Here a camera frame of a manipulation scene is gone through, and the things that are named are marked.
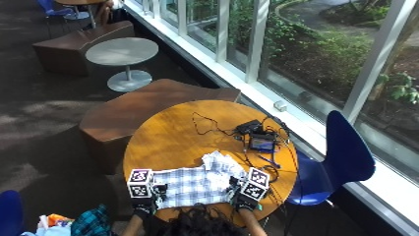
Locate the person's left hand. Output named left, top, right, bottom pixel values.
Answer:
left=129, top=184, right=170, bottom=220

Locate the person's right hand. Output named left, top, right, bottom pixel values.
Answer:
left=226, top=176, right=263, bottom=212

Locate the blue white plaid cloth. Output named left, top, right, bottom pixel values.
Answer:
left=150, top=149, right=248, bottom=209

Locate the white marker cube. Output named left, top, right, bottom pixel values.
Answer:
left=239, top=166, right=271, bottom=202
left=125, top=168, right=155, bottom=200

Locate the black device with blue screen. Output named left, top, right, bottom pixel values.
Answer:
left=247, top=132, right=279, bottom=153

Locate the black electronics box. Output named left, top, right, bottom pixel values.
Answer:
left=234, top=119, right=264, bottom=136

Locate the teal plaid garment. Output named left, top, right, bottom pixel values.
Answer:
left=69, top=204, right=114, bottom=236

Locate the brown wooden bench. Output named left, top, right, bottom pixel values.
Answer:
left=31, top=20, right=135, bottom=77
left=78, top=78, right=242, bottom=175

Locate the orange cloth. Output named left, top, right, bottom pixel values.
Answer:
left=45, top=213, right=74, bottom=228

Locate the small white sill block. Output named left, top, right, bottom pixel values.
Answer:
left=272, top=100, right=289, bottom=112

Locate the blue plastic chair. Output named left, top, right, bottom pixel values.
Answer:
left=0, top=190, right=25, bottom=236
left=283, top=109, right=377, bottom=236
left=35, top=0, right=90, bottom=22

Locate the pale blue cloth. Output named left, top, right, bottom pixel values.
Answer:
left=18, top=214, right=73, bottom=236

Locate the round wooden table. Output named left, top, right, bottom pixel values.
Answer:
left=53, top=0, right=115, bottom=30

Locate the black cable bundle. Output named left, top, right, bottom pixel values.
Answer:
left=236, top=114, right=301, bottom=210

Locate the thin black cable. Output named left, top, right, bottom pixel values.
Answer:
left=191, top=111, right=239, bottom=138

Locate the grey round pedestal table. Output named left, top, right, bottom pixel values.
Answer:
left=83, top=36, right=159, bottom=93

